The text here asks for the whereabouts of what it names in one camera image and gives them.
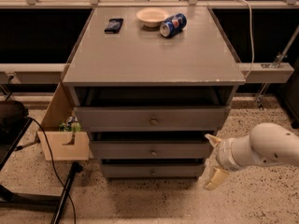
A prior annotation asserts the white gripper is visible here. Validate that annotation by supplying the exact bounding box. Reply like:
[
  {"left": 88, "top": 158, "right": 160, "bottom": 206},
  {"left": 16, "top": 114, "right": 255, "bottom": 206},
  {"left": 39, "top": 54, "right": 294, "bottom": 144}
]
[{"left": 204, "top": 133, "right": 241, "bottom": 190}]

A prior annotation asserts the grey drawer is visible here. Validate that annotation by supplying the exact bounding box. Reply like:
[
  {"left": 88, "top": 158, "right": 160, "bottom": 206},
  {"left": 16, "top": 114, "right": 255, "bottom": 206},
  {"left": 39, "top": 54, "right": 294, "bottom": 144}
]
[
  {"left": 100, "top": 164, "right": 206, "bottom": 178},
  {"left": 90, "top": 141, "right": 212, "bottom": 160},
  {"left": 74, "top": 106, "right": 230, "bottom": 132}
]

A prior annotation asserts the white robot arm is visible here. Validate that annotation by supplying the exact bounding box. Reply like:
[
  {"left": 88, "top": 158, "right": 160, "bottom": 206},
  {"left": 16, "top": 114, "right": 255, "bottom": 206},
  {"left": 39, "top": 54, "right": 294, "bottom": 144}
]
[{"left": 205, "top": 123, "right": 299, "bottom": 190}]

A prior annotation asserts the grey drawer cabinet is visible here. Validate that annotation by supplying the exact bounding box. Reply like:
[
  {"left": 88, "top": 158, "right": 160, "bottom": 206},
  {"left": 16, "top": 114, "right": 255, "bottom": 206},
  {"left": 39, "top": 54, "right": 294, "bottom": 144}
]
[{"left": 64, "top": 7, "right": 245, "bottom": 166}]

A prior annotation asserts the grey bottom drawer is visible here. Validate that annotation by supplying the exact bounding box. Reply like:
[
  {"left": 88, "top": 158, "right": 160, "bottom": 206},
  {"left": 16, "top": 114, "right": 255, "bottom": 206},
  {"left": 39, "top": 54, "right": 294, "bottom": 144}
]
[{"left": 100, "top": 164, "right": 206, "bottom": 178}]

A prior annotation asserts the grey top drawer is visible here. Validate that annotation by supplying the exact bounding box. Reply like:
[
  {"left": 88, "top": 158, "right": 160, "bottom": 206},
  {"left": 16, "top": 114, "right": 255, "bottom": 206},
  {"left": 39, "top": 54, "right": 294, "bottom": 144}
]
[{"left": 74, "top": 106, "right": 230, "bottom": 132}]

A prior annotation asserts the metal diagonal strut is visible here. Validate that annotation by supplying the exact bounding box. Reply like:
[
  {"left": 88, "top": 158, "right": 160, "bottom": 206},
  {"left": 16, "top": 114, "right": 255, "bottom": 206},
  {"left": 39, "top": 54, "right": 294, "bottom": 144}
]
[{"left": 255, "top": 25, "right": 299, "bottom": 110}]

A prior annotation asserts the blue pepsi can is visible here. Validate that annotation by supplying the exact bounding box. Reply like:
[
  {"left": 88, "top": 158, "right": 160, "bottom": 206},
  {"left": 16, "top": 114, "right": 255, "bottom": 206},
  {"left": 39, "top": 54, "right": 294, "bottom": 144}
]
[{"left": 160, "top": 13, "right": 187, "bottom": 37}]

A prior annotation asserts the green snack bag in box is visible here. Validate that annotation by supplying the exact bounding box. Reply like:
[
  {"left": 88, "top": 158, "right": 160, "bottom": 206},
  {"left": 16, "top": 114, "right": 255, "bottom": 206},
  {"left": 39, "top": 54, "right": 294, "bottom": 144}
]
[{"left": 59, "top": 116, "right": 81, "bottom": 132}]

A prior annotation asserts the cardboard box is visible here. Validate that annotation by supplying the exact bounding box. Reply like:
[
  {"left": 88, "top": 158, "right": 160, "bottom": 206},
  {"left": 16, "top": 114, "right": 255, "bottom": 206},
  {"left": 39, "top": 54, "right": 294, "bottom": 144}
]
[{"left": 37, "top": 84, "right": 91, "bottom": 161}]

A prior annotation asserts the white bowl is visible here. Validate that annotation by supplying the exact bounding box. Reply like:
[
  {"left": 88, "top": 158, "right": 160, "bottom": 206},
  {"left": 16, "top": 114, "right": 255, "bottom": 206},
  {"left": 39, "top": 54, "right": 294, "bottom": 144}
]
[{"left": 136, "top": 7, "right": 169, "bottom": 28}]

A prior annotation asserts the dark blue snack packet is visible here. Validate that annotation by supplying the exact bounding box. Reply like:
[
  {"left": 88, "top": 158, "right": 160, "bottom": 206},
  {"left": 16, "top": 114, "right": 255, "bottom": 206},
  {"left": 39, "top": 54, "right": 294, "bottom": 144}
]
[{"left": 105, "top": 19, "right": 123, "bottom": 34}]

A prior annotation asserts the black bag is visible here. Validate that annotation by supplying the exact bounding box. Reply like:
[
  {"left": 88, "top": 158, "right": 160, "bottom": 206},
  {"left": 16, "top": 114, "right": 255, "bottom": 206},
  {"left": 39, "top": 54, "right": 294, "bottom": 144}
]
[{"left": 0, "top": 101, "right": 28, "bottom": 131}]

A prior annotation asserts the white cable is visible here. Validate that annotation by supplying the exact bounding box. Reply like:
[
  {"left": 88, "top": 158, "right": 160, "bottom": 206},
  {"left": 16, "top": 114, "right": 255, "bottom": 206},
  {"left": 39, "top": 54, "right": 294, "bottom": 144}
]
[{"left": 235, "top": 0, "right": 256, "bottom": 79}]

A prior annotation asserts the black cable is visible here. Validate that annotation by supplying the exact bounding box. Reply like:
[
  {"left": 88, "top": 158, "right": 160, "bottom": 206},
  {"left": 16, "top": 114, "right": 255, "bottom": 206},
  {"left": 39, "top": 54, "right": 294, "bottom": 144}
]
[{"left": 26, "top": 116, "right": 78, "bottom": 224}]

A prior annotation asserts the metal rail beam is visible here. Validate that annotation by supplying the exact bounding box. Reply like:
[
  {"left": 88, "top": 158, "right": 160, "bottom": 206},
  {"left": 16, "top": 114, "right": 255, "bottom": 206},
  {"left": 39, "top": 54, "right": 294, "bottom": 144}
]
[{"left": 0, "top": 63, "right": 294, "bottom": 84}]

